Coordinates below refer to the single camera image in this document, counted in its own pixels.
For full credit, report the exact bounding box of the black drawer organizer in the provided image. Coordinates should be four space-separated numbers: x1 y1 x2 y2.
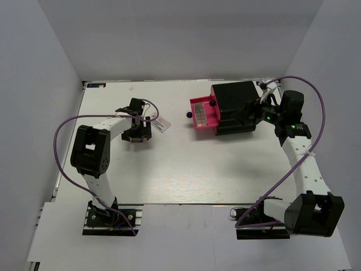
210 81 259 136

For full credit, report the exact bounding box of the pink brown eyeshadow palette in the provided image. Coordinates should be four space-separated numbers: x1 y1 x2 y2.
193 103 208 127

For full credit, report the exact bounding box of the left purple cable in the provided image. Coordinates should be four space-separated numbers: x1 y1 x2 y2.
54 98 160 235

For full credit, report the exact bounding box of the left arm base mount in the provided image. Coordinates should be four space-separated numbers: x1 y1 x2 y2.
82 200 143 237

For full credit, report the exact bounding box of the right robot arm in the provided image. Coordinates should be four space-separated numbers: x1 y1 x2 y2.
235 90 345 237

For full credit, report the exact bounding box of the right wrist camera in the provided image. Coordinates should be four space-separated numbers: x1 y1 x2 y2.
257 80 278 103

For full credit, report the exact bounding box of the colourful eyeshadow palette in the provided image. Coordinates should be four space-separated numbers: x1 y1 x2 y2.
130 137 147 144

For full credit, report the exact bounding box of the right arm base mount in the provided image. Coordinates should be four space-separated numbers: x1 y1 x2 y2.
236 196 290 240

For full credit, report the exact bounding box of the blue label left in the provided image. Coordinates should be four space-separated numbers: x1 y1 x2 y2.
86 83 106 88

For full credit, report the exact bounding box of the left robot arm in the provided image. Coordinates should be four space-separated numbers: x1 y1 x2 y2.
71 98 153 225

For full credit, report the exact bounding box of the white labelled card box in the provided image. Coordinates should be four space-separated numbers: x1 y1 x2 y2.
151 115 171 133

